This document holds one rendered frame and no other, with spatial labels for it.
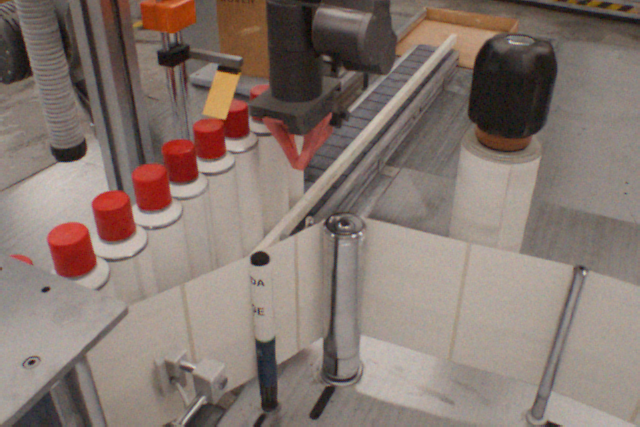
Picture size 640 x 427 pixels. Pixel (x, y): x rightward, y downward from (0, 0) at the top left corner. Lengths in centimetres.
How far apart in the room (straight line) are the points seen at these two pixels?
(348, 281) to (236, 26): 89
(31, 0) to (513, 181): 49
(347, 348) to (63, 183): 65
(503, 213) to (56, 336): 49
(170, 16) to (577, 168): 75
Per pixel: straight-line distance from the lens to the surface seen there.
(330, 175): 90
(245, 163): 72
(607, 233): 92
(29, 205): 108
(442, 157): 113
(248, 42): 136
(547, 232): 90
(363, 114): 115
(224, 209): 70
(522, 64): 63
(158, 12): 70
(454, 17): 181
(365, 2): 60
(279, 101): 67
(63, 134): 64
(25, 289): 40
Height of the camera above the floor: 139
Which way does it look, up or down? 33 degrees down
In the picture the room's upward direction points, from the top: straight up
